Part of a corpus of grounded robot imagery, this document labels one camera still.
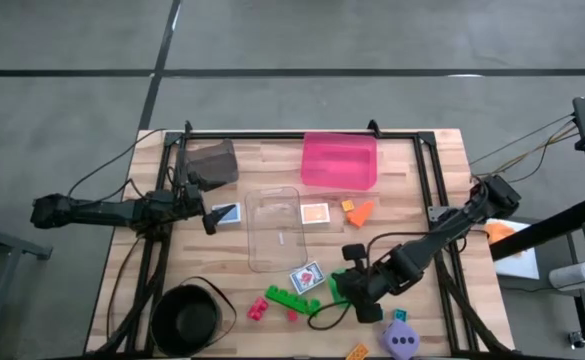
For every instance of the clear plastic bin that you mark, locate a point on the clear plastic bin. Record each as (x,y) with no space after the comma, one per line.
(277,250)

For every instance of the large red building block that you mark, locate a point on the large red building block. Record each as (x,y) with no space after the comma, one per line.
(257,309)

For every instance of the green foam die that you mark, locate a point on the green foam die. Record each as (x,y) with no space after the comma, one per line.
(335,292)

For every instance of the small teal building block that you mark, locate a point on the small teal building block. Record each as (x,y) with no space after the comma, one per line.
(400,315)
(382,315)

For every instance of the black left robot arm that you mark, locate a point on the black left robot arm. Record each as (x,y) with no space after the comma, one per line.
(97,212)

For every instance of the small orange building block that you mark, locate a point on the small orange building block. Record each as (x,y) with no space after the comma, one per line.
(347,205)

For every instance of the orange object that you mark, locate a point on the orange object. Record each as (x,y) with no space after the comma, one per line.
(499,232)

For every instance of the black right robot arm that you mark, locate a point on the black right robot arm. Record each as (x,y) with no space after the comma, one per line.
(447,230)

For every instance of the black round bucket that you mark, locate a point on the black round bucket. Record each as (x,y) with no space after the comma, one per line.
(187,320)

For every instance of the small red building block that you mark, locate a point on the small red building block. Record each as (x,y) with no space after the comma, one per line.
(292,315)

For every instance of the long green building block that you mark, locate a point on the long green building block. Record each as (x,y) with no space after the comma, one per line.
(284,298)

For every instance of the short green building block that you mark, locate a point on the short green building block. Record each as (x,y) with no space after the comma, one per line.
(314,306)

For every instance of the white roll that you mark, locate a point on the white roll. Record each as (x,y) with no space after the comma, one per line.
(572,276)

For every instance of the orange studded block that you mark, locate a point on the orange studded block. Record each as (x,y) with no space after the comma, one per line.
(357,353)

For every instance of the black diagonal beam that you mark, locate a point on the black diagonal beam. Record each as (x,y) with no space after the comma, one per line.
(547,230)

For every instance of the grey metal bracket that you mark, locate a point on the grey metal bracket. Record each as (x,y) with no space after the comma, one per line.
(437,214)

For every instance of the pink plastic bin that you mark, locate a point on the pink plastic bin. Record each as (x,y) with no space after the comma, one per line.
(339,162)

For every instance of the smoky grey plastic bin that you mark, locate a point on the smoky grey plastic bin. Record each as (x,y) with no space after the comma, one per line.
(217,162)

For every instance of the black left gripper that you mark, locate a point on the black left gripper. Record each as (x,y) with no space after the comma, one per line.
(189,205)

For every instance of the grey metal side table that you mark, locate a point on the grey metal side table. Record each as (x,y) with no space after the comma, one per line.
(2,245)

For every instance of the small black caster wheel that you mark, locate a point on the small black caster wheel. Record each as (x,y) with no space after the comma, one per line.
(577,340)

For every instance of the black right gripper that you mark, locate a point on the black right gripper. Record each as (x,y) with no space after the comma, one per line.
(364,285)

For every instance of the orange wedge building block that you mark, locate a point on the orange wedge building block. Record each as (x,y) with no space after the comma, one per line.
(359,216)

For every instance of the purple foam die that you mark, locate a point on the purple foam die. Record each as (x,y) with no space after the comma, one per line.
(399,332)

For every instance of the white box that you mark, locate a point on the white box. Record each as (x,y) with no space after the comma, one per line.
(519,265)

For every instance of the black aluminium table frame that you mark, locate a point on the black aluminium table frame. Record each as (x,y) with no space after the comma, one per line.
(252,135)

